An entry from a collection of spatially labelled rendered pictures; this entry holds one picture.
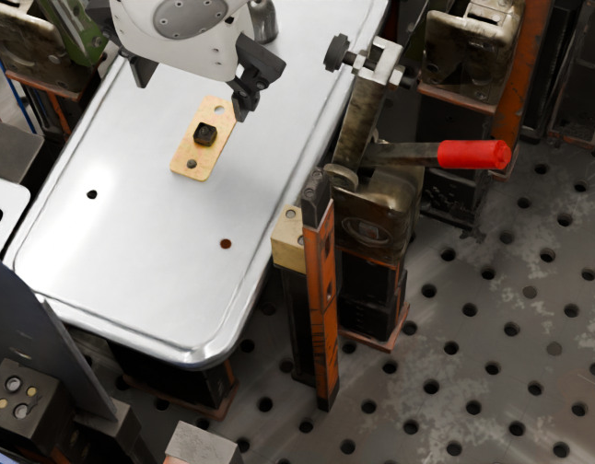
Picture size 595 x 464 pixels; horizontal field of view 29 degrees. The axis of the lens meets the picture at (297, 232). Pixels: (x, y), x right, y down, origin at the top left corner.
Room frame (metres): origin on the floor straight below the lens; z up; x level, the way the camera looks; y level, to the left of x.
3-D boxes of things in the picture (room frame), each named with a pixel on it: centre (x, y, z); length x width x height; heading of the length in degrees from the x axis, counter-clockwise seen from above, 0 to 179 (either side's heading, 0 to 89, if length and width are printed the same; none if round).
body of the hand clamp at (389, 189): (0.45, -0.07, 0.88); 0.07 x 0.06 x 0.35; 62
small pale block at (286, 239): (0.40, 0.00, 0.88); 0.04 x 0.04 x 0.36; 62
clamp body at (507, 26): (0.59, -0.18, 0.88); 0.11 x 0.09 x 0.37; 62
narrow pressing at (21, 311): (0.30, 0.21, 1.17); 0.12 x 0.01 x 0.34; 62
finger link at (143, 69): (0.56, 0.12, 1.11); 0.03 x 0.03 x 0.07; 62
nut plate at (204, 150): (0.53, 0.07, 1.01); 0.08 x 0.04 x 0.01; 152
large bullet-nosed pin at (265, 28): (0.64, 0.02, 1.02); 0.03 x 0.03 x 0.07
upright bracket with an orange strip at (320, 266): (0.37, -0.02, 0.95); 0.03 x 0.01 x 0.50; 152
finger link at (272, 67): (0.51, 0.03, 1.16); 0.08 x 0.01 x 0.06; 62
